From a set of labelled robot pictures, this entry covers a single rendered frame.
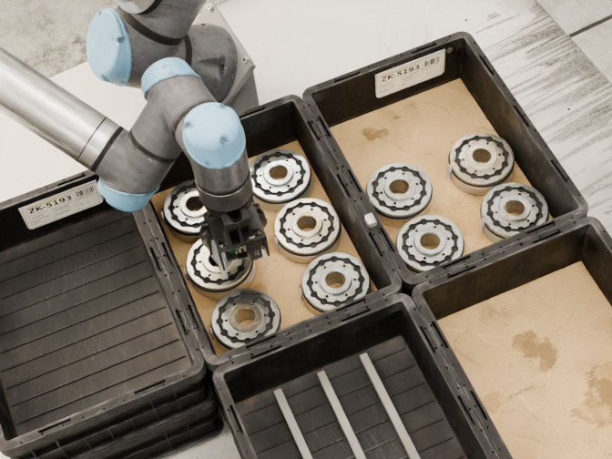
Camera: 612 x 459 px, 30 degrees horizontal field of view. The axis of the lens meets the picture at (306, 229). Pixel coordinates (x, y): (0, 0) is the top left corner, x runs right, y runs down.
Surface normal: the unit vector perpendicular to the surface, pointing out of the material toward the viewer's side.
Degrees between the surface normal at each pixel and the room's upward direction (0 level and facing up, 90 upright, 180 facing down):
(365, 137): 0
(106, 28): 55
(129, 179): 62
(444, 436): 0
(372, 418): 0
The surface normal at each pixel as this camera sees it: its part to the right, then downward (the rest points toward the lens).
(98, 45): -0.76, 0.04
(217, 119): -0.07, -0.54
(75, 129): 0.07, 0.10
